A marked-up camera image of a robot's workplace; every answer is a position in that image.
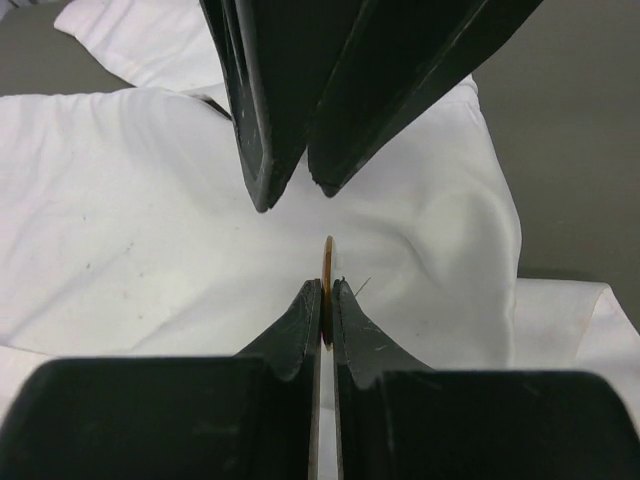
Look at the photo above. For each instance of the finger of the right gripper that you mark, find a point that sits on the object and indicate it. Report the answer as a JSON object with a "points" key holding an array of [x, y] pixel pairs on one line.
{"points": [[277, 58], [401, 58]]}

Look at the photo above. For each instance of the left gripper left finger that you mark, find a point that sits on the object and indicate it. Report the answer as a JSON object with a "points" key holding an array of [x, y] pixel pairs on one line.
{"points": [[253, 415]]}

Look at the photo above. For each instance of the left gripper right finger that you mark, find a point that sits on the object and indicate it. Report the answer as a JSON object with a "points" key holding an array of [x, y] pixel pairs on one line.
{"points": [[398, 418]]}

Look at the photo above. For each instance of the round gold orange brooch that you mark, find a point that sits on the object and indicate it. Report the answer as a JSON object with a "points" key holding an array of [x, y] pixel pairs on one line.
{"points": [[326, 284]]}

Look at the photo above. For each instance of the white shirt garment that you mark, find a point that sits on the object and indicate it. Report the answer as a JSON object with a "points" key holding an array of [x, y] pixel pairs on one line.
{"points": [[127, 230]]}

